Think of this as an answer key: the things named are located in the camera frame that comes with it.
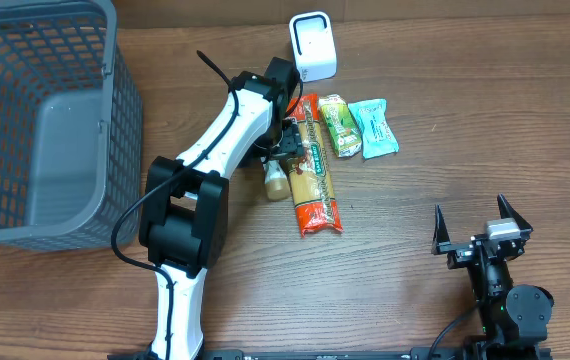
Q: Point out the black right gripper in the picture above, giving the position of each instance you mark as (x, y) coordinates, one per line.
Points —
(459, 252)

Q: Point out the grey plastic basket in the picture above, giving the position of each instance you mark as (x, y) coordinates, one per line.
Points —
(71, 121)

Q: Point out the white barcode scanner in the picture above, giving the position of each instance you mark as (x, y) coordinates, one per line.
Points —
(313, 46)

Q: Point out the teal wet wipes pack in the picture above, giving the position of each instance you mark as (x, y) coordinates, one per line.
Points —
(377, 137)

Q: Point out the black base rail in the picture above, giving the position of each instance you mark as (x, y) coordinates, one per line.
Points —
(416, 353)

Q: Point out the San Remo spaghetti pack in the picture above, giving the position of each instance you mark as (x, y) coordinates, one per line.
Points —
(309, 177)

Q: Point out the white bamboo tube bottle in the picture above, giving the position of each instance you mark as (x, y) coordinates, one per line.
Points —
(276, 182)

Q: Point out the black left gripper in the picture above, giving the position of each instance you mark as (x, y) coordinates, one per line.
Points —
(295, 142)

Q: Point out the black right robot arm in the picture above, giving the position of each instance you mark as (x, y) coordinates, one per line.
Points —
(514, 317)

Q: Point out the green tea drink carton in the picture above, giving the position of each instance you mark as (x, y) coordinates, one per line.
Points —
(345, 138)

